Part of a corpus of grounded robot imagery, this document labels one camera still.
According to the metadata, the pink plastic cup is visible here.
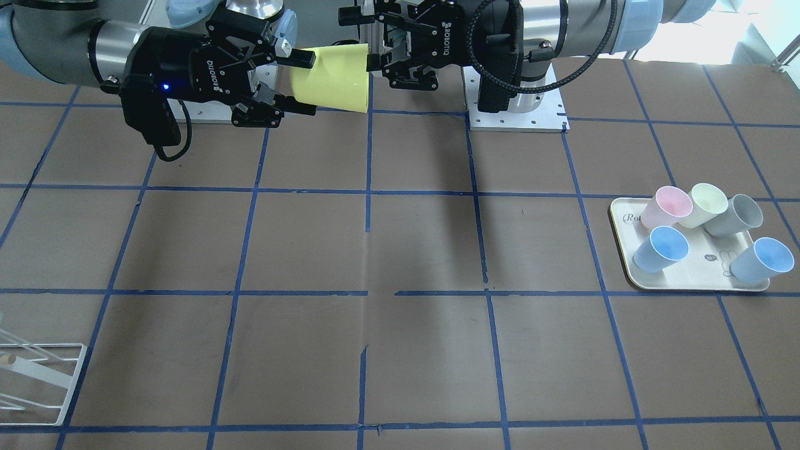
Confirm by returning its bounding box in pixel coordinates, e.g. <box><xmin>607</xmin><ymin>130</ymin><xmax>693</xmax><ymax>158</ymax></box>
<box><xmin>640</xmin><ymin>186</ymin><xmax>694</xmax><ymax>230</ymax></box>

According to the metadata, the light blue cup near pink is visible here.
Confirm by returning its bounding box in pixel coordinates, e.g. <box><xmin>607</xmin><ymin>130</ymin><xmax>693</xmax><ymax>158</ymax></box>
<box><xmin>632</xmin><ymin>226</ymin><xmax>689</xmax><ymax>273</ymax></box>

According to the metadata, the cream serving tray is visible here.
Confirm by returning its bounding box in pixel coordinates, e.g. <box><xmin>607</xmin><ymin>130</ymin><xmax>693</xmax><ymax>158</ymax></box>
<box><xmin>609</xmin><ymin>197</ymin><xmax>771</xmax><ymax>293</ymax></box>

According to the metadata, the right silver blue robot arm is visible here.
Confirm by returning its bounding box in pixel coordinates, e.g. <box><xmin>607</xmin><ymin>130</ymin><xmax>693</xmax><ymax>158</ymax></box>
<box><xmin>2</xmin><ymin>1</ymin><xmax>316</xmax><ymax>139</ymax></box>

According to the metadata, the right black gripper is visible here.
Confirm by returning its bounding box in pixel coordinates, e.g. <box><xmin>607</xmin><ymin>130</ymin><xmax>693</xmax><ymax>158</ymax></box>
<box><xmin>118</xmin><ymin>9</ymin><xmax>318</xmax><ymax>128</ymax></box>

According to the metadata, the white wire cup rack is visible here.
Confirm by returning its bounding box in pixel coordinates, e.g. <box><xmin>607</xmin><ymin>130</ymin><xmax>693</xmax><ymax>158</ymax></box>
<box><xmin>1</xmin><ymin>329</ymin><xmax>88</xmax><ymax>428</ymax></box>

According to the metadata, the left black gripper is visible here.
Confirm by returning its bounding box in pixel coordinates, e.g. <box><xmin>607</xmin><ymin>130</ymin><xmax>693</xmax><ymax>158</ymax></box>
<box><xmin>337</xmin><ymin>1</ymin><xmax>523</xmax><ymax>91</ymax></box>

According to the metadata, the cream plastic cup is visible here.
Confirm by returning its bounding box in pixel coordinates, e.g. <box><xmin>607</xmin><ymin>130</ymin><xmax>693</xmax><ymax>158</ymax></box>
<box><xmin>677</xmin><ymin>182</ymin><xmax>729</xmax><ymax>229</ymax></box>

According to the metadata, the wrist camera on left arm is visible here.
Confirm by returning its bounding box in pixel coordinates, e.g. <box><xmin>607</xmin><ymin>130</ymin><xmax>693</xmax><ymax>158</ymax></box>
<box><xmin>474</xmin><ymin>33</ymin><xmax>522</xmax><ymax>113</ymax></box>

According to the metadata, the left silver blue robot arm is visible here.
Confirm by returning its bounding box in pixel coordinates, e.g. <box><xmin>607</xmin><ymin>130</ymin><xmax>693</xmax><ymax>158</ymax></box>
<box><xmin>338</xmin><ymin>1</ymin><xmax>714</xmax><ymax>99</ymax></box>

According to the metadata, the grey plastic cup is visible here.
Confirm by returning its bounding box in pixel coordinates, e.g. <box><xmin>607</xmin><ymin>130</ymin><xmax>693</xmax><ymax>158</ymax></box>
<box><xmin>703</xmin><ymin>194</ymin><xmax>764</xmax><ymax>238</ymax></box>

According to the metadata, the yellow plastic cup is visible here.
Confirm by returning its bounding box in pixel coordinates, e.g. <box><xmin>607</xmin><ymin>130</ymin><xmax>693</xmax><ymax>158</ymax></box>
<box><xmin>289</xmin><ymin>43</ymin><xmax>369</xmax><ymax>113</ymax></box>

